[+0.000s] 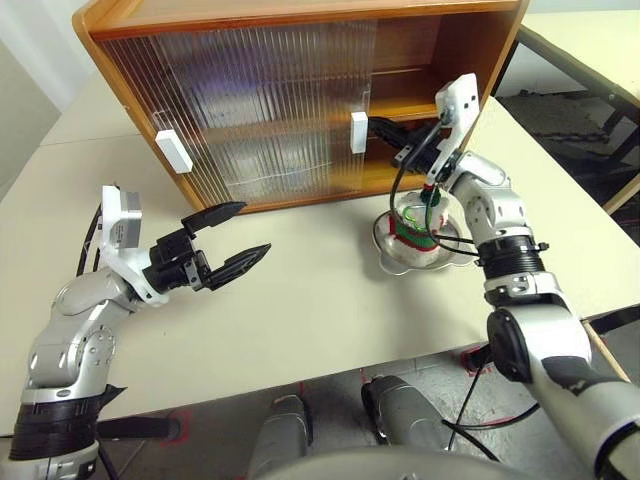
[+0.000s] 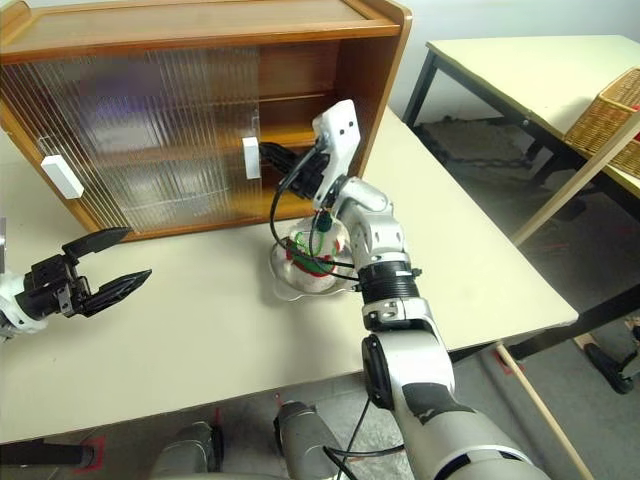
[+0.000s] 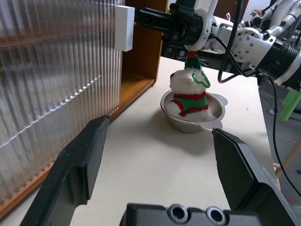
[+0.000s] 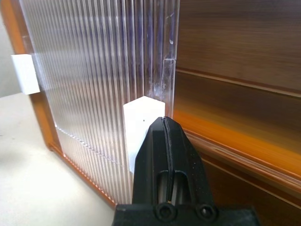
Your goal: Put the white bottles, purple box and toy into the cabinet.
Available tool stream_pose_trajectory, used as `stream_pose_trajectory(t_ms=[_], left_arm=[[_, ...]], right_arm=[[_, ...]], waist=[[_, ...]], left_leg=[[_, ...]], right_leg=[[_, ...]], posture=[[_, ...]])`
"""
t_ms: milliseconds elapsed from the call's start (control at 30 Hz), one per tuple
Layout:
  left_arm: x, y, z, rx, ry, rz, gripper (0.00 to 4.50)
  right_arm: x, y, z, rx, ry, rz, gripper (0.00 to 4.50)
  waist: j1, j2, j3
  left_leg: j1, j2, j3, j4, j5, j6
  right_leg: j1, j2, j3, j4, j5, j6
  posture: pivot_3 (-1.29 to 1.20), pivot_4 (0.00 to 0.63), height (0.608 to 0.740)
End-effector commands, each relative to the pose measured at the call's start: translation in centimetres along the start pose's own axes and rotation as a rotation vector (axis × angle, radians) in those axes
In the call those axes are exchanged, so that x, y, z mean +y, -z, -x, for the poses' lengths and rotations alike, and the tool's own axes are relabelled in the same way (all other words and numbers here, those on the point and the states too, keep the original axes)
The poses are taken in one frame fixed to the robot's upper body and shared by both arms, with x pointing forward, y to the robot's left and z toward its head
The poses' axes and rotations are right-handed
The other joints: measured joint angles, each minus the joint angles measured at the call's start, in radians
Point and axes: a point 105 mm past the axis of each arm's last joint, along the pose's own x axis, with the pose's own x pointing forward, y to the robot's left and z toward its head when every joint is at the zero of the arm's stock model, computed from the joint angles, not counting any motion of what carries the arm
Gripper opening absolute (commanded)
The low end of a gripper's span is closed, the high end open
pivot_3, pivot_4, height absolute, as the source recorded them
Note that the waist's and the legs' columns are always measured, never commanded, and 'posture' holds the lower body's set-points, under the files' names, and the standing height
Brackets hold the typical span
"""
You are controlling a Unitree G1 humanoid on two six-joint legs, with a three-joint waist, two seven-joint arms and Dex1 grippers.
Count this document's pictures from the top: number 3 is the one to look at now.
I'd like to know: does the long black cable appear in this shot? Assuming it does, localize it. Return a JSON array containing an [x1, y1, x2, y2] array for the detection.
[[265, 75, 301, 198]]

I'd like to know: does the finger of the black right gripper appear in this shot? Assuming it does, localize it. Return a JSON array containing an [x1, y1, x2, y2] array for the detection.
[[138, 7, 189, 22], [137, 18, 188, 32]]

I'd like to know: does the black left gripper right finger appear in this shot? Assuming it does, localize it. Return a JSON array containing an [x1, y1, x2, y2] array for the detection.
[[212, 128, 298, 226]]

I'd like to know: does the green plastic object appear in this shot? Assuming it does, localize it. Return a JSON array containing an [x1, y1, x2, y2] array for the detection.
[[279, 90, 301, 122]]

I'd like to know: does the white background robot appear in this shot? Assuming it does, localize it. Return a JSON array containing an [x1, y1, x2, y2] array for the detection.
[[244, 0, 301, 38]]

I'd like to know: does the wooden cabinet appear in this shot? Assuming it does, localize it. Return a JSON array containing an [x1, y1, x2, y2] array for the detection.
[[0, 0, 170, 219]]

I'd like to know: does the light wooden stick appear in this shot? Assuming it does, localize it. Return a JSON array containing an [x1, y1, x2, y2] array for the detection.
[[274, 141, 301, 186]]

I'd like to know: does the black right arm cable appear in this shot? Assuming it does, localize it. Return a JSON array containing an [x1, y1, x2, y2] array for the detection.
[[217, 0, 259, 83]]

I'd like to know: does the ribbed translucent cabinet door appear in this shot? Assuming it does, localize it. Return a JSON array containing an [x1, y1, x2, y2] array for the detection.
[[0, 0, 136, 208]]

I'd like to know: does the white plush toy green hat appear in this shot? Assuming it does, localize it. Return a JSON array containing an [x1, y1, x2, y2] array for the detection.
[[169, 50, 219, 122]]

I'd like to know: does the metal bowl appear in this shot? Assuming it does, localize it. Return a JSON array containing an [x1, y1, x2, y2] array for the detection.
[[160, 90, 229, 134]]

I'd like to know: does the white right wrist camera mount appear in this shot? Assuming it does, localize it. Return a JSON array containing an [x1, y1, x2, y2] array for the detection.
[[182, 0, 220, 52]]

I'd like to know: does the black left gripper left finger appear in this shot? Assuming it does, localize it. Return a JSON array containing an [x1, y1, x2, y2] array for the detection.
[[20, 114, 111, 226]]

